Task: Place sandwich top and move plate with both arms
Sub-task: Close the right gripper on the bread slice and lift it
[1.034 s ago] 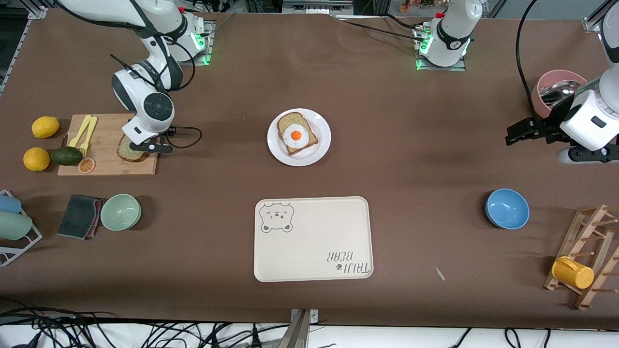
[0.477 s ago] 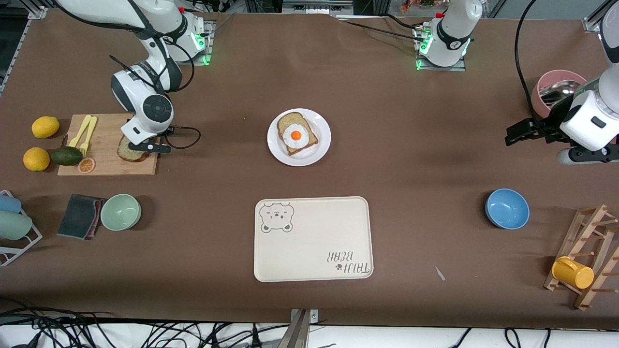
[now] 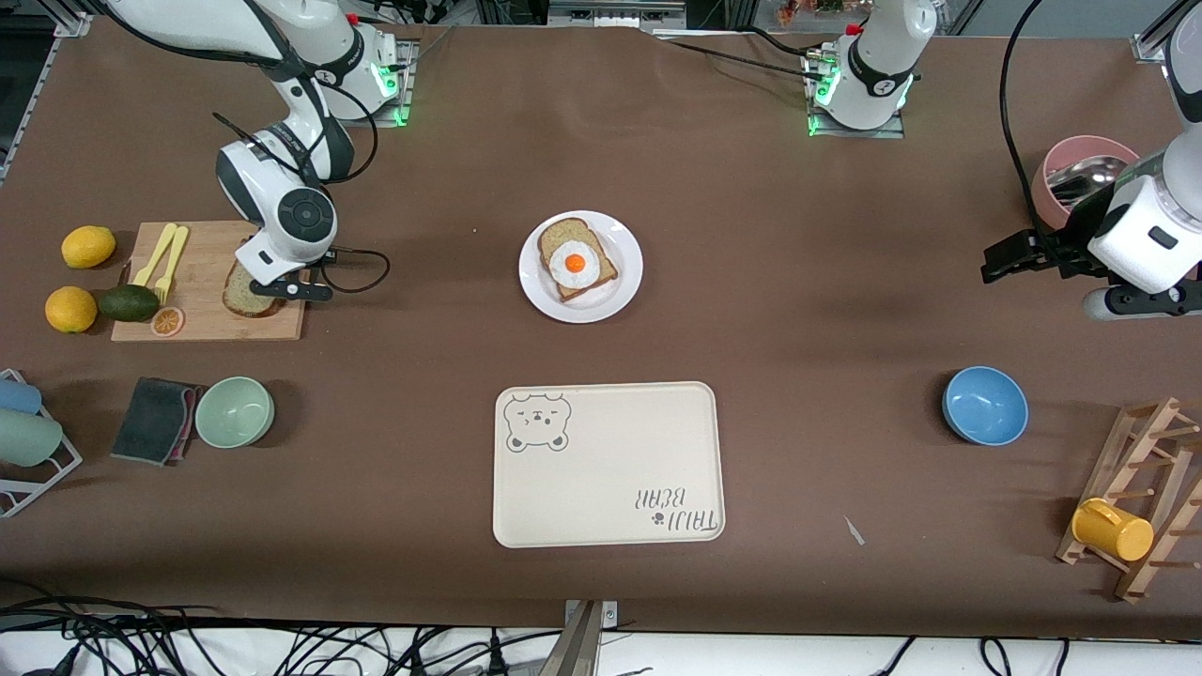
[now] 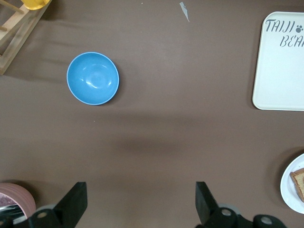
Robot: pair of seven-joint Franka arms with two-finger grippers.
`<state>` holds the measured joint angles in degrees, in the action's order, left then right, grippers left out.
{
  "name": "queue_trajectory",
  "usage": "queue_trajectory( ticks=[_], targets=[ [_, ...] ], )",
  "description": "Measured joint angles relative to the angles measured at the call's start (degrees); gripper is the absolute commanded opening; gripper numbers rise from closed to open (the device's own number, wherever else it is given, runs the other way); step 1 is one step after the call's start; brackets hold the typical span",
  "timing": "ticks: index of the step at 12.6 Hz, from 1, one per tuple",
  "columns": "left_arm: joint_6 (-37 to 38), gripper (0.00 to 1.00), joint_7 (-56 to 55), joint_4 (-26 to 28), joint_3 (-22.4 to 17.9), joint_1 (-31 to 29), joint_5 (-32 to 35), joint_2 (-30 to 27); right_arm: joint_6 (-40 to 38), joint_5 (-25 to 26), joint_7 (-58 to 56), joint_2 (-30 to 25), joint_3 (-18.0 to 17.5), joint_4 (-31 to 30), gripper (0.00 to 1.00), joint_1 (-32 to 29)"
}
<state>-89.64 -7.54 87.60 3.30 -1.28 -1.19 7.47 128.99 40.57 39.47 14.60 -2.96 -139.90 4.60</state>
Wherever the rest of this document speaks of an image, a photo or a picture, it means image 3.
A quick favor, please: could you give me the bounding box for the blue cup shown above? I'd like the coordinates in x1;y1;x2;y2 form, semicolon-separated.
0;377;43;415

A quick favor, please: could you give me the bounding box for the plain bread slice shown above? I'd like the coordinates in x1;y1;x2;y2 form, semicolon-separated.
223;261;285;319

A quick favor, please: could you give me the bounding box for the wooden cutting board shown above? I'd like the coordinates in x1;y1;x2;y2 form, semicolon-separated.
111;220;318;343

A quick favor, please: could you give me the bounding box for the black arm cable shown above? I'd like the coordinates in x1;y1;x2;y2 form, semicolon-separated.
998;0;1051;234
211;111;392;295

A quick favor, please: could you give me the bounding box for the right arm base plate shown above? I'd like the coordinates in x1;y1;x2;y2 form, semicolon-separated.
357;39;420;128

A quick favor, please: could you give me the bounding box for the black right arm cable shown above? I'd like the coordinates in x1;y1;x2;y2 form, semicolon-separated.
211;111;392;295

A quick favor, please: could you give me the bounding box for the pale green cup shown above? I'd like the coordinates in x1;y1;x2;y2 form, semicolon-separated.
0;409;64;468

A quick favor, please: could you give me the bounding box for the wooden cup rack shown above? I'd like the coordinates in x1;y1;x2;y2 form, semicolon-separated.
1055;396;1202;604

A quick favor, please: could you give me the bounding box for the yellow lemon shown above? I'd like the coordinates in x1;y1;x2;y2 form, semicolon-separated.
45;286;99;334
61;225;117;270

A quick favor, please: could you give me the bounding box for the bread slice under egg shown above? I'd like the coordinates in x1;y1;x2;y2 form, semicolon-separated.
537;218;620;303

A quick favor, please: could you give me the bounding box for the cream tray with bear print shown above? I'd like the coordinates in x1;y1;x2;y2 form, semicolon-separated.
492;380;727;549

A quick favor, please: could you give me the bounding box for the pale green bowl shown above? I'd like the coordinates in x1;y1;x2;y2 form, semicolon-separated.
194;376;276;450

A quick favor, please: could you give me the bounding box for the green avocado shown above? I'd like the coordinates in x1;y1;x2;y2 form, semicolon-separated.
98;284;162;323

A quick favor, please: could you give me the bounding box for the white wire rack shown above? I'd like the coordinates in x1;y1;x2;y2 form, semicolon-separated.
0;369;84;519

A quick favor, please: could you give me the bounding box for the pink bowl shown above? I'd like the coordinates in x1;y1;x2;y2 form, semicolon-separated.
1031;135;1142;231

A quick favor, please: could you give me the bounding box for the yellow mug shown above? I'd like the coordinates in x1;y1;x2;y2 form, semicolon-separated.
1071;498;1155;562

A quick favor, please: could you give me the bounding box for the grey and pink folded cloth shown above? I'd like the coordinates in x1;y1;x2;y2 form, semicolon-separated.
110;377;208;467

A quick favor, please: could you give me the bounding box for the aluminium frame profile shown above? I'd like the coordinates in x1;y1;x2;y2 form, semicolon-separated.
1132;0;1186;65

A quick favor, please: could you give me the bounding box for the black cable bundle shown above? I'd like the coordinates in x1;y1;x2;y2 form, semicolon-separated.
0;577;564;676

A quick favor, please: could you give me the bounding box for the white round plate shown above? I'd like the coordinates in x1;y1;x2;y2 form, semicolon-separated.
518;209;644;325

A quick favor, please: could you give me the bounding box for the black cables to arm base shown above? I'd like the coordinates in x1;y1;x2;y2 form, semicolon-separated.
648;28;832;85

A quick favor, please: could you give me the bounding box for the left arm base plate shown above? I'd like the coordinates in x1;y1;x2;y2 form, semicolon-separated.
803;52;907;140

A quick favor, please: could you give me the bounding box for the blue bowl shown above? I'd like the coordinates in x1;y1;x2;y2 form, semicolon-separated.
942;365;1029;447

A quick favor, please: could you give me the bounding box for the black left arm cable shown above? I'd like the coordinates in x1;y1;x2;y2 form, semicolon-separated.
998;0;1051;234

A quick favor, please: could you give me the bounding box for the metal spoon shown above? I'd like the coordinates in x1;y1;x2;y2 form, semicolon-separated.
1049;155;1128;206

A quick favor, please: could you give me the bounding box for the yellow plastic knife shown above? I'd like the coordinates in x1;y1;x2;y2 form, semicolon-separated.
131;223;177;287

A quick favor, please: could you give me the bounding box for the fried egg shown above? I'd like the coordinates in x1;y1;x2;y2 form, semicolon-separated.
549;240;602;288

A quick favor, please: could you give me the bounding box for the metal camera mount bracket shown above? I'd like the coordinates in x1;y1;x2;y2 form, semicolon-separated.
540;599;619;676

